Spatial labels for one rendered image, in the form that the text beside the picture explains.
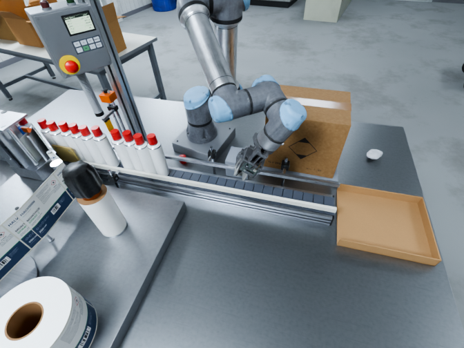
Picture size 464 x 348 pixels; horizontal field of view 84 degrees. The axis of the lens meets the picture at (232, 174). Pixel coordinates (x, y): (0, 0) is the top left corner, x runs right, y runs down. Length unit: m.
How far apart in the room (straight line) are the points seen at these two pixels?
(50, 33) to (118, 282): 0.77
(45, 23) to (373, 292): 1.25
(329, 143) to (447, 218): 1.60
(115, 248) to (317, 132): 0.81
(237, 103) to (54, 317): 0.68
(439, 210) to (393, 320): 1.66
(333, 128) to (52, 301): 0.96
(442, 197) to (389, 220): 1.53
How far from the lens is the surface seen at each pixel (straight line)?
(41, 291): 0.83
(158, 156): 1.04
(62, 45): 1.03
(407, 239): 1.10
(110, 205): 0.90
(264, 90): 0.76
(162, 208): 1.01
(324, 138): 1.02
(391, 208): 1.16
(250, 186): 1.03
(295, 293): 0.89
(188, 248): 0.95
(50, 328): 0.78
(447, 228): 2.42
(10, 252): 1.04
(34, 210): 1.03
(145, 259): 0.92
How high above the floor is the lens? 1.66
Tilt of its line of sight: 46 degrees down
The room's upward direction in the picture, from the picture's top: 4 degrees counter-clockwise
